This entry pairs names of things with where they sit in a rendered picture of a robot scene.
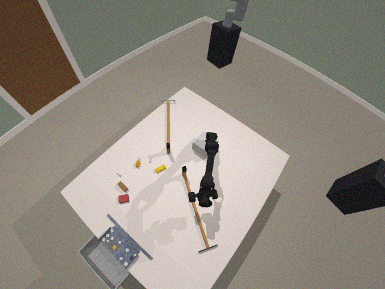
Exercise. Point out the red rectangular block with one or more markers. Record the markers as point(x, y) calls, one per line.
point(124, 198)

